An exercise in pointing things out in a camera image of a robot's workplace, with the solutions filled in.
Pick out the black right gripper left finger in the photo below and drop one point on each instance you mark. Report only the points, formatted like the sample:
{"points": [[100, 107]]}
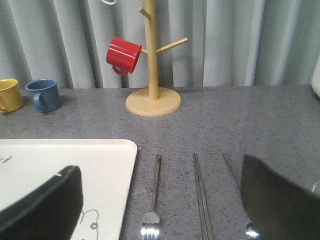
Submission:
{"points": [[50, 212]]}

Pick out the silver metal chopstick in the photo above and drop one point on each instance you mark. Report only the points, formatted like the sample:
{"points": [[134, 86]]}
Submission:
{"points": [[203, 223], [205, 206]]}

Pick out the white object at right edge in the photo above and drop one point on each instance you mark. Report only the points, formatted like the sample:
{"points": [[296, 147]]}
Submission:
{"points": [[315, 80]]}

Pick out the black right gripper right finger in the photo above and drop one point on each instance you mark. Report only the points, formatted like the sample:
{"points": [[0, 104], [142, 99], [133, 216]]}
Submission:
{"points": [[277, 207]]}

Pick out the wooden mug tree stand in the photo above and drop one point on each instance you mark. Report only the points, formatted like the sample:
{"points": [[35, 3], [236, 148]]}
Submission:
{"points": [[153, 101]]}

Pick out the red enamel mug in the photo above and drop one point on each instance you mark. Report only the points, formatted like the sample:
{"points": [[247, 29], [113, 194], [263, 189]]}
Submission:
{"points": [[123, 55]]}

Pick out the yellow enamel mug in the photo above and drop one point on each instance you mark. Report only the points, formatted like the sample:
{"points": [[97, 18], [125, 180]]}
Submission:
{"points": [[10, 96]]}

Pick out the silver metal spoon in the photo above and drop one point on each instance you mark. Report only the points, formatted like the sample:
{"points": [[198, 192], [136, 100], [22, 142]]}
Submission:
{"points": [[250, 230]]}

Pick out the blue enamel mug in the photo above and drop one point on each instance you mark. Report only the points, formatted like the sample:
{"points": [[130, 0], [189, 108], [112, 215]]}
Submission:
{"points": [[44, 94]]}

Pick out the cream rabbit print tray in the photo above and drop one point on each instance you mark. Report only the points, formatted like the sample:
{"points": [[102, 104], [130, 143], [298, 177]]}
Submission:
{"points": [[106, 167]]}

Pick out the white mug on stand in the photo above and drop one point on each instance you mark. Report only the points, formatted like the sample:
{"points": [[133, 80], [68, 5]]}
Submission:
{"points": [[109, 2]]}

